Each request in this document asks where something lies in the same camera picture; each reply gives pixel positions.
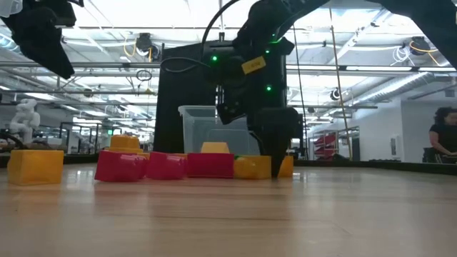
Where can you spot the black fabric partition panel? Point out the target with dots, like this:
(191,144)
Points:
(282,82)
(178,107)

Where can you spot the yellow plastic building block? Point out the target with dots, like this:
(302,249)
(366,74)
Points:
(251,167)
(35,167)
(286,166)

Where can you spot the clear plastic storage bin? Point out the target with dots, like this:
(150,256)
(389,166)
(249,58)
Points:
(200,125)

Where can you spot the yellow two-stud building block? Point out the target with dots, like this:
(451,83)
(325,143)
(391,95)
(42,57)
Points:
(124,142)
(215,147)

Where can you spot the red shelf rack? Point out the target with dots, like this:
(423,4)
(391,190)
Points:
(325,142)

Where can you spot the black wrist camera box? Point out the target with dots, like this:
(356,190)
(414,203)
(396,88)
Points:
(230,112)

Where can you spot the person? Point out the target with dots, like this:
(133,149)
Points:
(444,135)

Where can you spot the white wall dispenser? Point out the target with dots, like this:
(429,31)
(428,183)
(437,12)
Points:
(394,147)

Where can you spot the red plastic building block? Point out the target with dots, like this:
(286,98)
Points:
(166,166)
(210,165)
(119,166)

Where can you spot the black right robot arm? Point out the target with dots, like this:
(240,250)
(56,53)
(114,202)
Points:
(439,25)

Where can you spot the black metal rack frame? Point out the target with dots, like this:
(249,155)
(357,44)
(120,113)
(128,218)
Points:
(89,124)

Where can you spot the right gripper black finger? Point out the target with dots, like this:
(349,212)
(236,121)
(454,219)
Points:
(275,142)

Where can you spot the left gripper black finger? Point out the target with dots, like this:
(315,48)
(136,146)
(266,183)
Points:
(50,53)

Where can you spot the black office chair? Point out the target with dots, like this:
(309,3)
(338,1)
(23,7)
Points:
(432,157)

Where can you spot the white rounded fixture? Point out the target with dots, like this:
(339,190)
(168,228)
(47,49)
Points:
(9,7)

